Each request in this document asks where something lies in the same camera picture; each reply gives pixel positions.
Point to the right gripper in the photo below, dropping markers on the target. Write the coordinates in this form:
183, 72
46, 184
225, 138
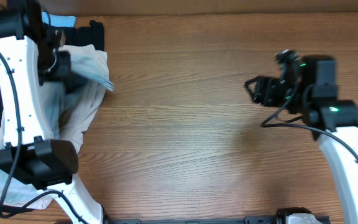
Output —
258, 97

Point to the black garment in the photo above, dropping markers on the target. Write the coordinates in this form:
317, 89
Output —
82, 36

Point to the light blue denim shorts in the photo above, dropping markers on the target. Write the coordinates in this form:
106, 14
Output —
72, 105

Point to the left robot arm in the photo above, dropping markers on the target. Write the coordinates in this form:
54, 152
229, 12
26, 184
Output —
29, 57

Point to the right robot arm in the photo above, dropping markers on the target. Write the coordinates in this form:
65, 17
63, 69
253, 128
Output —
306, 97

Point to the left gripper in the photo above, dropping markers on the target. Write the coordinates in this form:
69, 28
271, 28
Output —
64, 71

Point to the beige shorts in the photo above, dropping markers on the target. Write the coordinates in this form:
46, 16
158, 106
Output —
75, 137

